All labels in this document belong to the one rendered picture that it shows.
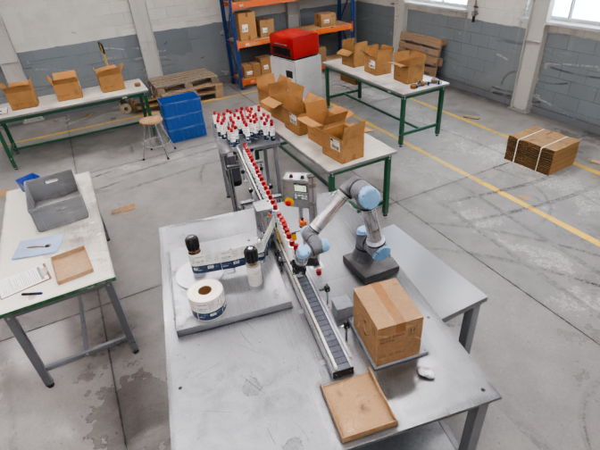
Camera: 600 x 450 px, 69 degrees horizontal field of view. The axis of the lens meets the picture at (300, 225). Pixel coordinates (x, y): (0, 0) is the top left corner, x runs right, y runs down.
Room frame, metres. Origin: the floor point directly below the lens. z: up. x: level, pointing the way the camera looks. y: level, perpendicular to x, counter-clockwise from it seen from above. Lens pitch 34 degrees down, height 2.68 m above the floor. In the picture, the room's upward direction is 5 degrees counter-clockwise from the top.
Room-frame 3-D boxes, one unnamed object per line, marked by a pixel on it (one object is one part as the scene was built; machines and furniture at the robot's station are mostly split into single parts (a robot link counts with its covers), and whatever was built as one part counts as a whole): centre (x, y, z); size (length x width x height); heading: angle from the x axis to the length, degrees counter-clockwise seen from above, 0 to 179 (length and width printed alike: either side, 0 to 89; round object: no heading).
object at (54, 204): (3.32, 2.06, 0.91); 0.60 x 0.40 x 0.22; 28
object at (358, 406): (1.21, -0.20, 0.85); 0.30 x 0.26 x 0.04; 14
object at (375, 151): (4.84, -0.21, 0.39); 2.20 x 0.80 x 0.78; 25
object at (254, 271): (2.04, 0.30, 1.03); 0.09 x 0.09 x 0.30
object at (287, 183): (2.31, -0.01, 1.38); 0.17 x 0.10 x 0.19; 69
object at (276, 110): (5.19, 0.09, 0.97); 0.44 x 0.38 x 0.37; 120
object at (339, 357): (2.18, 0.04, 0.86); 1.65 x 0.08 x 0.04; 14
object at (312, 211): (2.26, -0.09, 1.16); 0.04 x 0.04 x 0.67; 14
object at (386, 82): (6.87, -1.41, 0.39); 2.20 x 0.80 x 0.78; 25
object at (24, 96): (6.54, 3.91, 0.97); 0.47 x 0.41 x 0.37; 21
